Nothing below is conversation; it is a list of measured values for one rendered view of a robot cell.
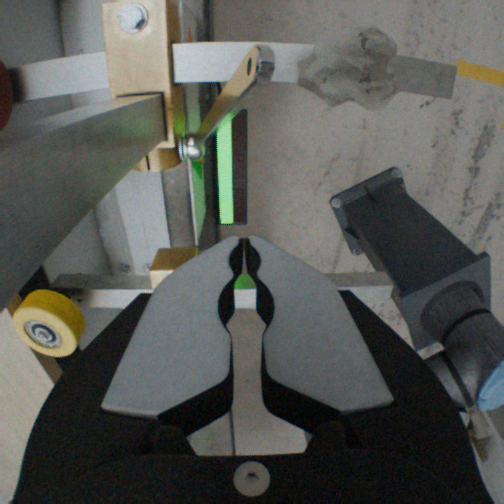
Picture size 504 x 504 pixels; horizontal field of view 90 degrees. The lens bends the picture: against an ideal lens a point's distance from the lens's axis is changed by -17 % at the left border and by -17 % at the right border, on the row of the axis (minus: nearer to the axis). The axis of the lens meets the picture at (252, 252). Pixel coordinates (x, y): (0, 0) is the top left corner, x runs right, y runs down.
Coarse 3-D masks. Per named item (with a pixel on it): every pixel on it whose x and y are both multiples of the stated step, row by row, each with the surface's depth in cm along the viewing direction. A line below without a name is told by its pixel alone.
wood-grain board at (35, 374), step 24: (0, 336) 31; (0, 360) 33; (24, 360) 33; (48, 360) 35; (0, 384) 37; (24, 384) 36; (48, 384) 36; (0, 408) 41; (24, 408) 40; (0, 432) 47; (24, 432) 46; (0, 456) 56; (0, 480) 71
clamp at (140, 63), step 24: (120, 0) 17; (144, 0) 17; (168, 0) 18; (168, 24) 19; (120, 48) 19; (144, 48) 19; (168, 48) 19; (120, 72) 20; (144, 72) 20; (168, 72) 20; (120, 96) 21; (168, 96) 21; (168, 120) 22; (168, 144) 23; (144, 168) 24; (168, 168) 25
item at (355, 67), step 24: (336, 48) 20; (360, 48) 19; (384, 48) 19; (312, 72) 20; (336, 72) 21; (360, 72) 20; (384, 72) 21; (336, 96) 21; (360, 96) 22; (384, 96) 22
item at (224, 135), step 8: (224, 128) 38; (224, 136) 39; (224, 144) 39; (224, 152) 40; (224, 160) 41; (224, 168) 41; (224, 176) 42; (224, 184) 43; (224, 192) 43; (224, 200) 44; (224, 208) 45; (224, 216) 45; (232, 216) 45
